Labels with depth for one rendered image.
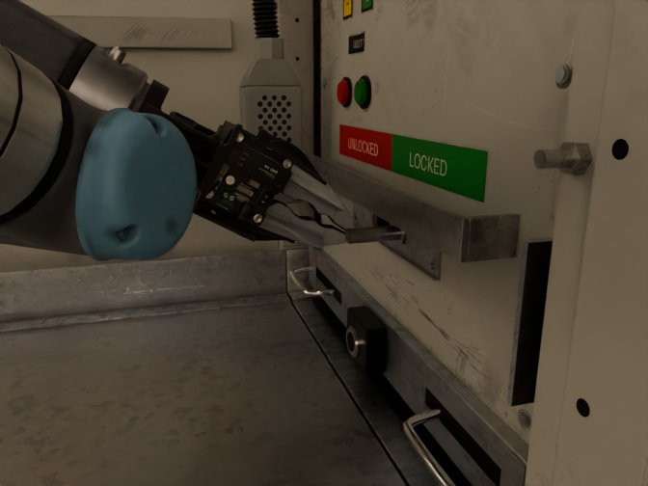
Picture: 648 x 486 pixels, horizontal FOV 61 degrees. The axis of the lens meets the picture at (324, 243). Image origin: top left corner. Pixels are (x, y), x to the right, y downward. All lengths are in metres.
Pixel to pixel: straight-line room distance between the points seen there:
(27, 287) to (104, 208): 0.56
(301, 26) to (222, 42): 0.12
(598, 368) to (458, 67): 0.25
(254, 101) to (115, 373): 0.35
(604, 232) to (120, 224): 0.20
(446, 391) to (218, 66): 0.59
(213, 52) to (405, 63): 0.41
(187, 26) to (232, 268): 0.35
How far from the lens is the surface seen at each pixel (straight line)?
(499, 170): 0.38
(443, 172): 0.44
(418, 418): 0.45
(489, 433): 0.41
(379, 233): 0.50
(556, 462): 0.29
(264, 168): 0.41
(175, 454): 0.51
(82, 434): 0.56
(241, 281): 0.81
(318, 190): 0.48
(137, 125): 0.27
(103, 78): 0.41
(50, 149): 0.26
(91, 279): 0.80
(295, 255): 0.81
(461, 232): 0.34
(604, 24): 0.25
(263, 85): 0.68
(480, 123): 0.39
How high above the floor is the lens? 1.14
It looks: 16 degrees down
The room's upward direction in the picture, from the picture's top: straight up
